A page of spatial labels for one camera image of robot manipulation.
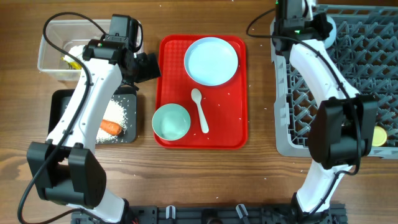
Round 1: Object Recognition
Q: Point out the white plastic spoon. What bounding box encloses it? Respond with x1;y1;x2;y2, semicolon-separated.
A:
191;88;209;134

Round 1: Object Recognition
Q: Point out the red serving tray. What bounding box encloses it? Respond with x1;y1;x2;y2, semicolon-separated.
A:
154;34;248;150

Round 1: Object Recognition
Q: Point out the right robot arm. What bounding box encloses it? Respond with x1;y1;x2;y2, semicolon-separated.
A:
272;0;378;223

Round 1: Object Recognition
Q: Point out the white rice pile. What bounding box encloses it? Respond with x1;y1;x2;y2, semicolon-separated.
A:
96;94;136;144

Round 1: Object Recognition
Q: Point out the orange carrot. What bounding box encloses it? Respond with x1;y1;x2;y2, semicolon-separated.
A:
100;119;123;136

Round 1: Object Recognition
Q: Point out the snack wrapper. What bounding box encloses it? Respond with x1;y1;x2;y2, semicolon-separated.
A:
62;57;81;70

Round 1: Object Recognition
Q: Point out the grey dishwasher rack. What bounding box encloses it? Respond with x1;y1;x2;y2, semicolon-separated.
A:
271;4;397;159

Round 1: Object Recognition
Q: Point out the mint green bowl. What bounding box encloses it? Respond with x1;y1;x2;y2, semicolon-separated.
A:
152;103;191;141

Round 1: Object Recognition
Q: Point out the light blue plate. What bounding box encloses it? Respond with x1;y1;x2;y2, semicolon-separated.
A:
183;37;239;86

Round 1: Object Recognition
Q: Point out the light blue bowl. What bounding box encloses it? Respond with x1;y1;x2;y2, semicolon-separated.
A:
323;15;336;49

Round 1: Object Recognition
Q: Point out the white tissue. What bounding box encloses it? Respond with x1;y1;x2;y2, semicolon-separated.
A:
63;45;85;63

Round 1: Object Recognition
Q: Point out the black food waste tray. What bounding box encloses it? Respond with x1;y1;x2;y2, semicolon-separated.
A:
48;87;137;144

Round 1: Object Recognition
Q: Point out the yellow plastic cup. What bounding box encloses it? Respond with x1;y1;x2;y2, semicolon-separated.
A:
372;126;387;147

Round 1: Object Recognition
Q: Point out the clear plastic waste bin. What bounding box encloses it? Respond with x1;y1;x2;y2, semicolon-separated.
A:
37;19;144;82

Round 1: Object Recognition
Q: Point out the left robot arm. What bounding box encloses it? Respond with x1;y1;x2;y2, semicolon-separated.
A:
27;14;161;223

